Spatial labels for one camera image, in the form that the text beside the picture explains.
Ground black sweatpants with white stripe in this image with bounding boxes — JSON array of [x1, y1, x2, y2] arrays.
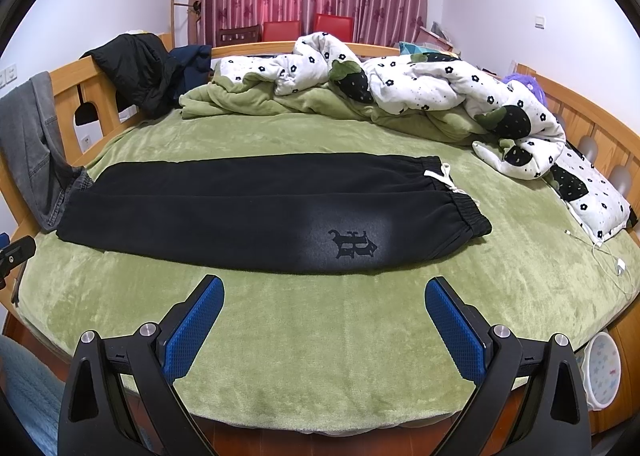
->
[[56, 153, 491, 275]]

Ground white star-pattern bin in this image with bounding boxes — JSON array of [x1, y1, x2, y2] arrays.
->
[[576, 331, 622, 412]]

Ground grey jeans on footboard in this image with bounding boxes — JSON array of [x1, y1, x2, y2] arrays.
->
[[0, 72, 93, 233]]

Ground green plush bed blanket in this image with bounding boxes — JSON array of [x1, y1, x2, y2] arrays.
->
[[14, 106, 640, 437]]

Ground white floral pillow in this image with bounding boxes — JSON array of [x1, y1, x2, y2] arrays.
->
[[544, 144, 631, 247]]

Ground black jacket on footboard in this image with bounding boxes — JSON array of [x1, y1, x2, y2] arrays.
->
[[82, 33, 183, 119]]

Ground green folded blanket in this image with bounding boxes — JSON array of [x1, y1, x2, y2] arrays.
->
[[179, 82, 487, 145]]

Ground navy garment on footboard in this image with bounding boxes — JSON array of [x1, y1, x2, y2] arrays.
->
[[169, 45, 212, 99]]

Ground white floral duvet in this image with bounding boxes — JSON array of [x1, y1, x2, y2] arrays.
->
[[215, 32, 566, 181]]

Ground red chair left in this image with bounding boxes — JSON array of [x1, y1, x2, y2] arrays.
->
[[262, 20, 303, 42]]

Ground red chair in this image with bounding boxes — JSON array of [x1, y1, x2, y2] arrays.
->
[[262, 20, 303, 42], [314, 14, 354, 43]]

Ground red chair right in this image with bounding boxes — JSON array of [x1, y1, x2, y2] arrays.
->
[[314, 14, 354, 43]]

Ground wooden bed frame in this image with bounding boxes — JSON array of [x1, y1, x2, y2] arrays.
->
[[1, 58, 639, 455]]

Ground white charging cable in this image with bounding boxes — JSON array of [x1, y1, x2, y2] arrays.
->
[[546, 175, 637, 297]]

